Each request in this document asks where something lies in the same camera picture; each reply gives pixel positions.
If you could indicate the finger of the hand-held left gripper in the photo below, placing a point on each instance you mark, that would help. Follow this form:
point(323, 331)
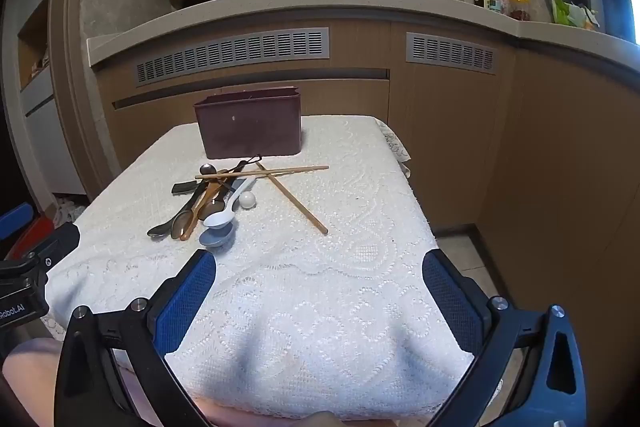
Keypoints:
point(15, 219)
point(57, 241)

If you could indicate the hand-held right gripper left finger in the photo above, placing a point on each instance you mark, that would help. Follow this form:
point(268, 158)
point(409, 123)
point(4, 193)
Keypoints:
point(185, 302)

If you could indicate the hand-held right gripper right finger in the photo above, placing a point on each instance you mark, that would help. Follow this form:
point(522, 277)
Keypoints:
point(452, 307)

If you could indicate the brown wooden spoon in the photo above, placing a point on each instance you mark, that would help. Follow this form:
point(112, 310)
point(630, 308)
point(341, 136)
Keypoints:
point(186, 234)

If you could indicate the wooden chopstick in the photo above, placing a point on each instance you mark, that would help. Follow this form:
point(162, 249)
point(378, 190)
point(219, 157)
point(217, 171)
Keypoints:
point(300, 206)
point(300, 169)

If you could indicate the maroon plastic utensil holder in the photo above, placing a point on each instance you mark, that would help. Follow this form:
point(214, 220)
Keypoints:
point(250, 127)

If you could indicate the blue-grey spoon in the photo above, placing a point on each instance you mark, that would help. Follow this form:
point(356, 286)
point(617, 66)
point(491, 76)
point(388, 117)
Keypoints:
point(215, 238)

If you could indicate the metal spoon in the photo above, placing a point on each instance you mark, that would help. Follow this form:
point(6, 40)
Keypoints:
point(159, 231)

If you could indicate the person's leg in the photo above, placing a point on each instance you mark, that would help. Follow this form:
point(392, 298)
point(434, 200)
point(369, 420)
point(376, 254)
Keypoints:
point(30, 372)

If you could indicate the dark wooden spoon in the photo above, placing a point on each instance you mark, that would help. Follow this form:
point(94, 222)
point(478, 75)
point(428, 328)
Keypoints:
point(180, 221)

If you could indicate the white plastic spoon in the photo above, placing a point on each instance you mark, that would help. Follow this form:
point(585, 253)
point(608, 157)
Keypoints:
point(219, 219)

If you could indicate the small white ceramic spoon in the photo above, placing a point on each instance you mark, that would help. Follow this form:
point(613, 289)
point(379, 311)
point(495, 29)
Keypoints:
point(246, 201)

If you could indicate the white lace tablecloth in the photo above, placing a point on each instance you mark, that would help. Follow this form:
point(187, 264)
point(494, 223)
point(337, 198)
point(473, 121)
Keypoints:
point(325, 297)

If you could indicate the dark round-head spoon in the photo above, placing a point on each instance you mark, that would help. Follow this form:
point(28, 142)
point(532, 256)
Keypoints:
point(205, 169)

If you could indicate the open shelf cabinet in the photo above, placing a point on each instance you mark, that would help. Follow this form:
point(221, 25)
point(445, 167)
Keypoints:
point(35, 52)

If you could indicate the wide grey vent grille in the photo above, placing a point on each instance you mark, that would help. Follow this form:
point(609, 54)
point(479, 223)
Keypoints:
point(225, 52)

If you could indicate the short grey vent grille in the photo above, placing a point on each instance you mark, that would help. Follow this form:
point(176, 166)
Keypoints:
point(450, 52)

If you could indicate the small white bottle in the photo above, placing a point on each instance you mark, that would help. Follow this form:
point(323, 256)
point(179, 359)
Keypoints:
point(496, 6)

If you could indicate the jar with yellow lid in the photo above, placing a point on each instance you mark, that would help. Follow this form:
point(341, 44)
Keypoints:
point(519, 7)

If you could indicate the kitchen counter with cabinets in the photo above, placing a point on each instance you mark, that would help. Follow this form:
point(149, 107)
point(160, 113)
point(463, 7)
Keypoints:
point(300, 9)

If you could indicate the green plastic bag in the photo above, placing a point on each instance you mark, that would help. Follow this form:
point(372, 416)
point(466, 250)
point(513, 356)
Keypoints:
point(575, 14)

